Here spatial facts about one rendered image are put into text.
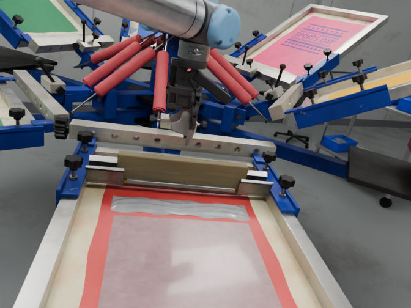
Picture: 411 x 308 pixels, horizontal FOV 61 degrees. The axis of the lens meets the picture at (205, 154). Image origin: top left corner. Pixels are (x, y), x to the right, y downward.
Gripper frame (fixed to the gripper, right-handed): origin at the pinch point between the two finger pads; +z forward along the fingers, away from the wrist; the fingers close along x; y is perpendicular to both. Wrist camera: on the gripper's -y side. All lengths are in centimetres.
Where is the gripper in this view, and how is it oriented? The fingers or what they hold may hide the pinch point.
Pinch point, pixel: (188, 137)
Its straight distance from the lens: 92.9
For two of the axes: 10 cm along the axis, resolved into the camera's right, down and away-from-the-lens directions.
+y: -9.8, -1.0, -1.9
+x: 1.3, 4.3, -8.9
